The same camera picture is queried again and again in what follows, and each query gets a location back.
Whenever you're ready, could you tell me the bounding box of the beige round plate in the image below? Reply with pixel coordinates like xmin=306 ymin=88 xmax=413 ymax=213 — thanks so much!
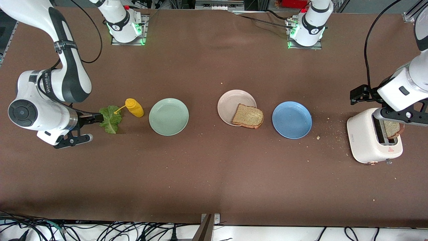
xmin=217 ymin=89 xmax=257 ymax=127

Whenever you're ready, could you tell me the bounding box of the teal cable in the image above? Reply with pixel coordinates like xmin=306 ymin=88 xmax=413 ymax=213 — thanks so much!
xmin=42 ymin=220 xmax=64 ymax=232

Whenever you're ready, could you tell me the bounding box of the yellow squeeze sauce bottle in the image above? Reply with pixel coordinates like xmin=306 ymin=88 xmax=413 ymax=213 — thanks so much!
xmin=114 ymin=98 xmax=145 ymax=118

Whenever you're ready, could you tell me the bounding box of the green lettuce leaf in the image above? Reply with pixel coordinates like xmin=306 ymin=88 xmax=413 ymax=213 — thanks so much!
xmin=100 ymin=105 xmax=123 ymax=134

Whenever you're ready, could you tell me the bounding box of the aluminium frame profile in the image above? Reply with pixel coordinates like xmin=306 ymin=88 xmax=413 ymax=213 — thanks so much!
xmin=402 ymin=0 xmax=428 ymax=23
xmin=0 ymin=20 xmax=18 ymax=67

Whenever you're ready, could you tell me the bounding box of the aluminium post with bracket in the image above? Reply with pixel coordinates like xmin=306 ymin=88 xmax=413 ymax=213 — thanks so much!
xmin=192 ymin=213 xmax=221 ymax=241

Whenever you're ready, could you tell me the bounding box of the black cable on table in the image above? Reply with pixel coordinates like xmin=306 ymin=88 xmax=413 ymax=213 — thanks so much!
xmin=234 ymin=10 xmax=295 ymax=30

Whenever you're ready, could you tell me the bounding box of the white two-slot toaster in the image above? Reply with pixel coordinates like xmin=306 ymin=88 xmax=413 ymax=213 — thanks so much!
xmin=347 ymin=108 xmax=404 ymax=165

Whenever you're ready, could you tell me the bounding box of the red box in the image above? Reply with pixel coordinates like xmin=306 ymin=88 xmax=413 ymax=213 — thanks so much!
xmin=281 ymin=0 xmax=310 ymax=9

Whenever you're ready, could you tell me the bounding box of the long black arm cable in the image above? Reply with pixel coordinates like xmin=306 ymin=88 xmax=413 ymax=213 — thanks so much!
xmin=69 ymin=0 xmax=103 ymax=64
xmin=364 ymin=0 xmax=402 ymax=88

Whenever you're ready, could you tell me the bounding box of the blue round plate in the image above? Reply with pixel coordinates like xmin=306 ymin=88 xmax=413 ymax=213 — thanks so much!
xmin=272 ymin=101 xmax=313 ymax=139

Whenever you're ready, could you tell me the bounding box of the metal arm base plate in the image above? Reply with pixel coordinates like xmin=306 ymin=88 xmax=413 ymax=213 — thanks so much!
xmin=285 ymin=17 xmax=323 ymax=50
xmin=111 ymin=13 xmax=148 ymax=46

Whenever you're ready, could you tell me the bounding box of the brown bread slice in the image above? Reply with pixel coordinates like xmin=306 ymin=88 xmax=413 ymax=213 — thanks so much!
xmin=231 ymin=103 xmax=264 ymax=129
xmin=384 ymin=120 xmax=405 ymax=140

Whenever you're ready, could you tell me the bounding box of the grey metal frame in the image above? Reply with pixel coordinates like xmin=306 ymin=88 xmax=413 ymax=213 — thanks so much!
xmin=195 ymin=0 xmax=245 ymax=12

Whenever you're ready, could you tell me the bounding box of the mint green round plate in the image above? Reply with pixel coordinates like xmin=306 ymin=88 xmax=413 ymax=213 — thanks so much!
xmin=149 ymin=98 xmax=189 ymax=136

